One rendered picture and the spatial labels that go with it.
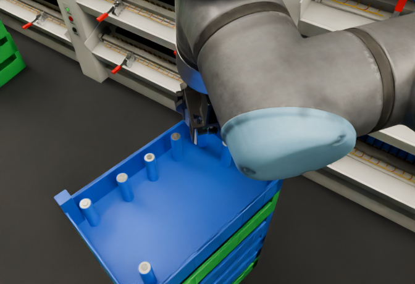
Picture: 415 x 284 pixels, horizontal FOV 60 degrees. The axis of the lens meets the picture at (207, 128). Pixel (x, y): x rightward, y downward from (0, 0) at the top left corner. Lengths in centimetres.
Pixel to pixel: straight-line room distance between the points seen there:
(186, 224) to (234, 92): 37
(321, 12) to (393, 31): 46
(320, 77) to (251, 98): 5
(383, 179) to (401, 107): 72
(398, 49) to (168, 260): 43
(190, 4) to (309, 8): 48
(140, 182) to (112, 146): 58
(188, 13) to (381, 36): 15
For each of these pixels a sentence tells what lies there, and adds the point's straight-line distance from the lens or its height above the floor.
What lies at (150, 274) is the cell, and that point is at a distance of 52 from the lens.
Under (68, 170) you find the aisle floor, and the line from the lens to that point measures 121.
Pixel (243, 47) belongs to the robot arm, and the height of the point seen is 79.
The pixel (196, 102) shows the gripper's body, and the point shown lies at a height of 60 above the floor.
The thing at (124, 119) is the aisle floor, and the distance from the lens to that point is 128.
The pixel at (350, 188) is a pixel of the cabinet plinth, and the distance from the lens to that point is 111.
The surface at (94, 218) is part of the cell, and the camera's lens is 60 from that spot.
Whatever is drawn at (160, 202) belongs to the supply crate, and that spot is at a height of 40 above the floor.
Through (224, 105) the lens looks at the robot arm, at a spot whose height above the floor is 76.
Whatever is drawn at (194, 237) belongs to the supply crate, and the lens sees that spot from 59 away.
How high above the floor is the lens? 95
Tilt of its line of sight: 51 degrees down
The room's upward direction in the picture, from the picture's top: straight up
